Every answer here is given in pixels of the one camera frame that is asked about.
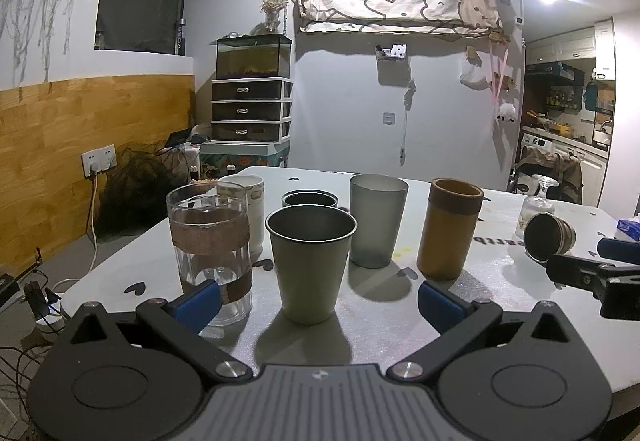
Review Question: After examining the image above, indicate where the grey translucent cup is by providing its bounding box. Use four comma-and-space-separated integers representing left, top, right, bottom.
349, 174, 409, 268

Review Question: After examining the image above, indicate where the glass fish tank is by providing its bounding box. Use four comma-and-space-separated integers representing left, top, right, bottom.
216, 34, 292, 79

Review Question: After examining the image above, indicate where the blue tissue packet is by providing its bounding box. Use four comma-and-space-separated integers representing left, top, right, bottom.
615, 217, 640, 242

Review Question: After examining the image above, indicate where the vase of dried flowers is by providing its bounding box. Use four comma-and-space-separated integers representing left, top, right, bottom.
261, 0, 287, 33

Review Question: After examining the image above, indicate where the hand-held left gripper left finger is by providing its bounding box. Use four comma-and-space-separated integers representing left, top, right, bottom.
65, 280, 255, 386

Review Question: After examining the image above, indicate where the pink ribbon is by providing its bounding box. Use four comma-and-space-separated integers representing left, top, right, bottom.
490, 41, 508, 104

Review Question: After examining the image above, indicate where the white power strip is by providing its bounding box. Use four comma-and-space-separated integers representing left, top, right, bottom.
35, 313, 66, 334

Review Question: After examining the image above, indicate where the white washing machine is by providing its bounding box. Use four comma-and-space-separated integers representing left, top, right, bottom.
520, 134, 556, 167

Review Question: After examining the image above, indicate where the white cup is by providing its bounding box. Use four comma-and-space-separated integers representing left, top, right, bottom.
217, 174, 265, 256

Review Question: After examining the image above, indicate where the white plastic bag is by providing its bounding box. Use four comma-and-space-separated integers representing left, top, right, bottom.
460, 58, 488, 89

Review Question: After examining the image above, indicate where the ribbed dark metal cup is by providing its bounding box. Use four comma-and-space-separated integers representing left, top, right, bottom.
523, 213, 577, 264

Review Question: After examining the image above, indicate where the stainless steel cup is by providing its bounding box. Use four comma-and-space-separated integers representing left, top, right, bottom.
265, 204, 358, 326

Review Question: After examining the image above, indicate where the black netting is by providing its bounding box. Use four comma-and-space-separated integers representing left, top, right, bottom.
97, 146, 188, 242

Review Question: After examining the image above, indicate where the short dark cup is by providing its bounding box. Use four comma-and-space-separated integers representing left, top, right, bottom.
281, 190, 338, 209

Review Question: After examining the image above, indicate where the white wall socket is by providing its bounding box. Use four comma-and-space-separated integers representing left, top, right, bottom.
81, 144, 117, 179

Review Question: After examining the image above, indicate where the plastic drawer unit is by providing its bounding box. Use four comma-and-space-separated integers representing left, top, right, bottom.
210, 77, 293, 143

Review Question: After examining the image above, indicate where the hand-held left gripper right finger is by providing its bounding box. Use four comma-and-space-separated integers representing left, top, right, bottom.
385, 280, 577, 386

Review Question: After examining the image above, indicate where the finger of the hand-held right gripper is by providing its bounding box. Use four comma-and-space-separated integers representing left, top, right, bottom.
546, 253, 621, 294
597, 237, 640, 266

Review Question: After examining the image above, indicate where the patterned teal cabinet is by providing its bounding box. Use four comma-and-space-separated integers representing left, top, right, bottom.
199, 141, 291, 182

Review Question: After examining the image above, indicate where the glass cup with cork band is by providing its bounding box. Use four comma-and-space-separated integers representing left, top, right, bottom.
166, 181, 253, 327

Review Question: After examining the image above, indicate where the white power cable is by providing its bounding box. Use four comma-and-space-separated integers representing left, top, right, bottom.
50, 174, 101, 302

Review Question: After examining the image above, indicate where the wall pocket holder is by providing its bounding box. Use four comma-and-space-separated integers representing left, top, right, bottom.
375, 44, 408, 64

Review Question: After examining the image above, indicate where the black power adapter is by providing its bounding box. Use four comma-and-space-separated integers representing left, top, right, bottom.
22, 281, 48, 317

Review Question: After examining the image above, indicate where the chair with brown jacket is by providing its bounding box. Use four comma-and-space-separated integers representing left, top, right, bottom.
510, 146, 585, 204

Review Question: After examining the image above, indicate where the kitchen spice shelf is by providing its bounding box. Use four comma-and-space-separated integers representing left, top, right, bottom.
545, 88, 583, 112

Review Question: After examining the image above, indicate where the brown bamboo cup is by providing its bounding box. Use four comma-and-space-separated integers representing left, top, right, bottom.
416, 178, 484, 281

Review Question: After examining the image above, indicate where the clear wine glass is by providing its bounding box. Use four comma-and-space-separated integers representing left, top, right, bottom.
521, 174, 560, 234

